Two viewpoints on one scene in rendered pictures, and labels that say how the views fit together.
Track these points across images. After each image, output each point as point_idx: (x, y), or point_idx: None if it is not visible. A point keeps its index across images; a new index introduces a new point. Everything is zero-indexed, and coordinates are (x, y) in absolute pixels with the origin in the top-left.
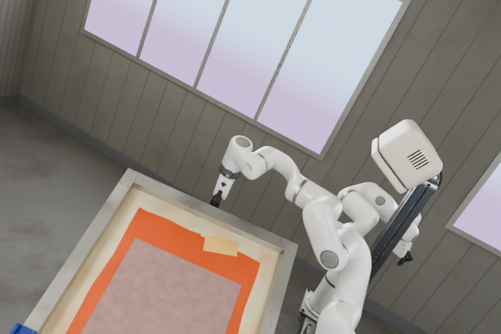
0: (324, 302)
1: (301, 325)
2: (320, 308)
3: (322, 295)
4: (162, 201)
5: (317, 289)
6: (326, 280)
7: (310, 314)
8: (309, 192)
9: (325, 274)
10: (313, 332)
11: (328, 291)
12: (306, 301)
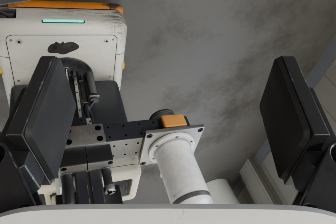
0: (162, 174)
1: (130, 131)
2: (158, 162)
3: (168, 175)
4: None
5: (179, 167)
6: (182, 197)
7: (149, 144)
8: None
9: (197, 191)
10: (97, 170)
11: (170, 191)
12: (169, 138)
